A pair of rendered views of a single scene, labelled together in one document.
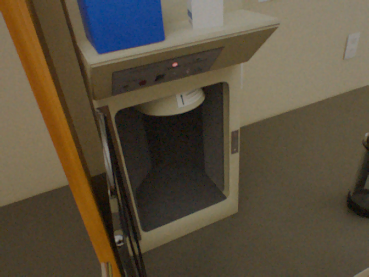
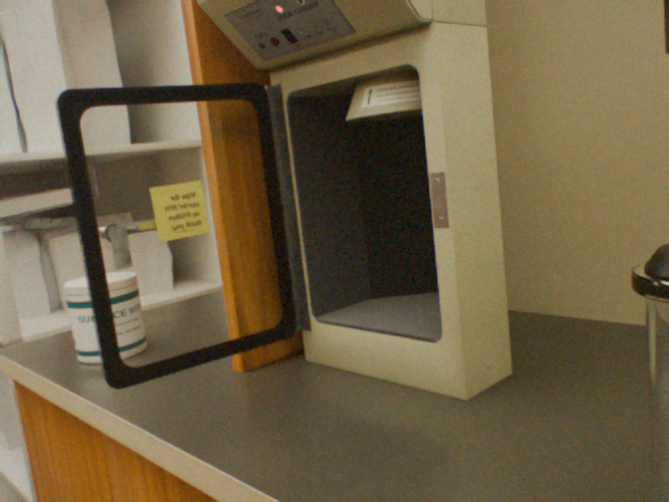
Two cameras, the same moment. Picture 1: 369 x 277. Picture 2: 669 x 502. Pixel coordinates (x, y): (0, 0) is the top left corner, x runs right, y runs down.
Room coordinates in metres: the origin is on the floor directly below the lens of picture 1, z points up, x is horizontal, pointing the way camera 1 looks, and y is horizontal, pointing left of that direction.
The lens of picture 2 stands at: (0.21, -0.80, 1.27)
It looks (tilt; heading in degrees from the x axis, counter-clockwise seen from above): 9 degrees down; 69
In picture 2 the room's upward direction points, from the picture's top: 7 degrees counter-clockwise
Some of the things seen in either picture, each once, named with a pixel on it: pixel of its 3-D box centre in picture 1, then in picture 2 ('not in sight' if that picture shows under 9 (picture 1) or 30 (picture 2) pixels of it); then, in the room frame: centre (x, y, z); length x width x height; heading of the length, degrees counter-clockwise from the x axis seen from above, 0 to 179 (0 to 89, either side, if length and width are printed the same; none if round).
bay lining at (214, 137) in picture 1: (163, 138); (413, 196); (0.67, 0.06, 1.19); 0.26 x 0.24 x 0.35; 111
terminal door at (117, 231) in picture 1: (132, 246); (190, 228); (0.34, 0.11, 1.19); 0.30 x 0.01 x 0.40; 14
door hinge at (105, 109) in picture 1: (123, 187); (288, 211); (0.50, 0.14, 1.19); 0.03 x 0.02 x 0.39; 111
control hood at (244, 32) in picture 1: (182, 59); (304, 7); (0.51, -0.01, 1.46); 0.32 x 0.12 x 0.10; 111
